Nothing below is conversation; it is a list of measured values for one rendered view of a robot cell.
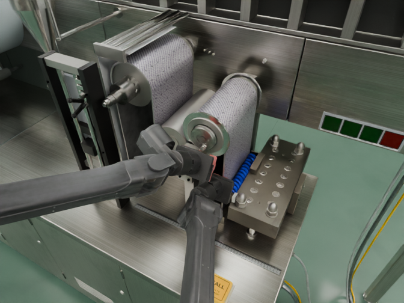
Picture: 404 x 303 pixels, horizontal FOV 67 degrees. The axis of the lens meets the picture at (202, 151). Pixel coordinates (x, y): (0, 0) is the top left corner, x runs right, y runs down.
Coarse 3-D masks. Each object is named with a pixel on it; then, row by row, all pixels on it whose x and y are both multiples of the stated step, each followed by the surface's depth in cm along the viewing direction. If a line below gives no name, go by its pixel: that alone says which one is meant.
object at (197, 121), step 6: (240, 78) 98; (192, 120) 83; (198, 120) 82; (204, 120) 81; (192, 126) 85; (210, 126) 81; (216, 126) 81; (216, 132) 82; (222, 138) 82; (216, 144) 84; (222, 144) 83; (204, 150) 88; (210, 150) 87; (216, 150) 86
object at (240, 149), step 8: (248, 128) 101; (240, 136) 95; (248, 136) 104; (240, 144) 98; (248, 144) 108; (232, 152) 92; (240, 152) 101; (248, 152) 112; (224, 160) 88; (232, 160) 95; (240, 160) 105; (224, 168) 90; (232, 168) 98; (224, 176) 93; (232, 176) 102
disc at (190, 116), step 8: (192, 112) 82; (200, 112) 81; (184, 120) 86; (216, 120) 80; (184, 128) 87; (224, 128) 80; (224, 136) 82; (192, 144) 90; (224, 144) 83; (216, 152) 87; (224, 152) 85
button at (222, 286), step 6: (216, 276) 88; (216, 282) 87; (222, 282) 87; (228, 282) 87; (216, 288) 85; (222, 288) 85; (228, 288) 86; (216, 294) 84; (222, 294) 84; (216, 300) 83; (222, 300) 83
